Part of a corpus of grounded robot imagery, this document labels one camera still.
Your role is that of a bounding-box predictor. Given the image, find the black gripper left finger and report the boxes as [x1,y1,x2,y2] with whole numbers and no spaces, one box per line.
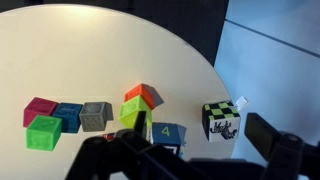
[65,111,187,180]

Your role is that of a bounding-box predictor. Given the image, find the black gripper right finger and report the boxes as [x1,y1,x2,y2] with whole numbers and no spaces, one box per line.
[244,113,320,180]

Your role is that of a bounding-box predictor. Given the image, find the lime green block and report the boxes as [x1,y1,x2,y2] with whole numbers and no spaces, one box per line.
[119,95,152,128]

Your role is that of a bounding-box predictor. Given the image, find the gray block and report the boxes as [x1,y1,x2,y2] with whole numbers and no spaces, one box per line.
[79,102,113,132]

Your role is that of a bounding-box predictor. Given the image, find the orange block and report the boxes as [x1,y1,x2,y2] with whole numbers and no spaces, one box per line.
[124,84,155,110]

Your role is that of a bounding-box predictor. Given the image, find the blue block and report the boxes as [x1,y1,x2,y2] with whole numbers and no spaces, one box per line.
[53,103,82,133]

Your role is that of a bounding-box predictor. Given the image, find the bright green block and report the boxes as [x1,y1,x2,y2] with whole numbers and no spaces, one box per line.
[26,115,62,151]

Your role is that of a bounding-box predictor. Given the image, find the magenta block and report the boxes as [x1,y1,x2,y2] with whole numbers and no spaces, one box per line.
[23,97,58,127]

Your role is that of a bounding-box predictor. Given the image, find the colourful picture cube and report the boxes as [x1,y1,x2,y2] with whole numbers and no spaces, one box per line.
[102,133,115,141]

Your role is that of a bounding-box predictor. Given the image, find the blue number four cube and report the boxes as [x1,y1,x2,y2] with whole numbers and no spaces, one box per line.
[150,122,187,157]

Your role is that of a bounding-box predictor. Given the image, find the zebra checkered cube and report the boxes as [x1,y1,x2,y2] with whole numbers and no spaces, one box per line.
[202,101,241,142]

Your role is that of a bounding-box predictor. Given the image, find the round white table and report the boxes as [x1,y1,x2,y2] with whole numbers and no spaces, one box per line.
[0,5,234,180]

